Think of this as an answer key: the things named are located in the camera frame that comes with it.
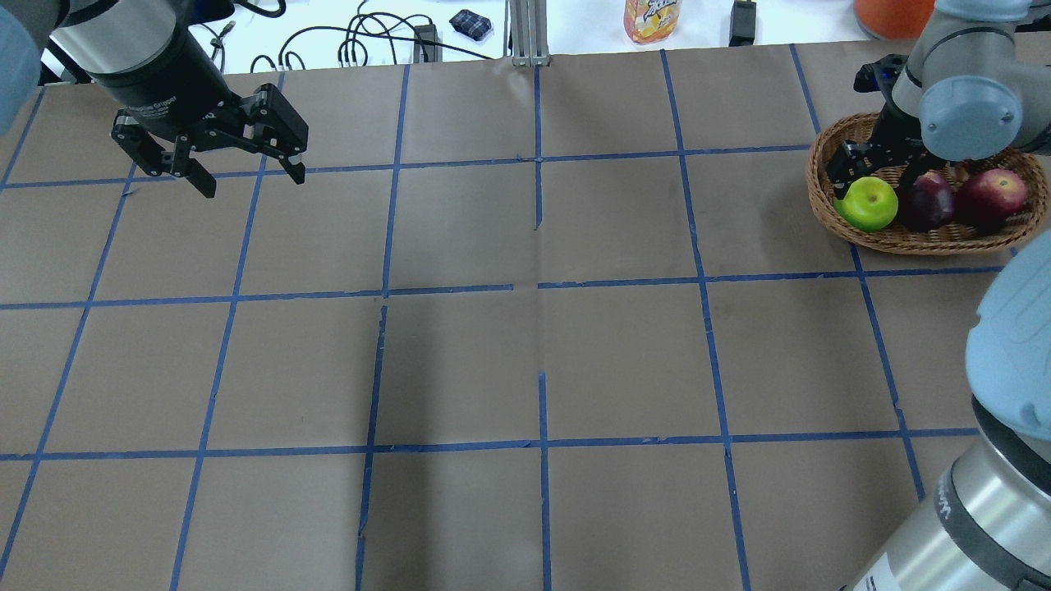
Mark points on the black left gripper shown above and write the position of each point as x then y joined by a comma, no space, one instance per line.
168,90

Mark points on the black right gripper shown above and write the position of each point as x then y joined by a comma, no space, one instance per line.
892,134

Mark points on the green apple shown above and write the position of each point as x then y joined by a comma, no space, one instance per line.
869,204

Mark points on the dark red apple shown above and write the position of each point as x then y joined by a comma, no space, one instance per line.
929,205

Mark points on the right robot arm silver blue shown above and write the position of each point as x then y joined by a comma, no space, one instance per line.
962,97

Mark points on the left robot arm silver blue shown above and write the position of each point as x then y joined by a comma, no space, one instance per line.
106,36

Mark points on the brown wicker basket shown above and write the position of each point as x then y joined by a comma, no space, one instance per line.
952,238

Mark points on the orange bucket grey lid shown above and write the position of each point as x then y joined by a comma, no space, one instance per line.
893,19

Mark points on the black power adapter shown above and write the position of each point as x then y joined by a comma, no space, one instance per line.
743,23

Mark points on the orange juice bottle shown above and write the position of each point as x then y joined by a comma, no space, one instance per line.
647,22

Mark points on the aluminium frame post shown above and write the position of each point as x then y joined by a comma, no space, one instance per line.
527,33

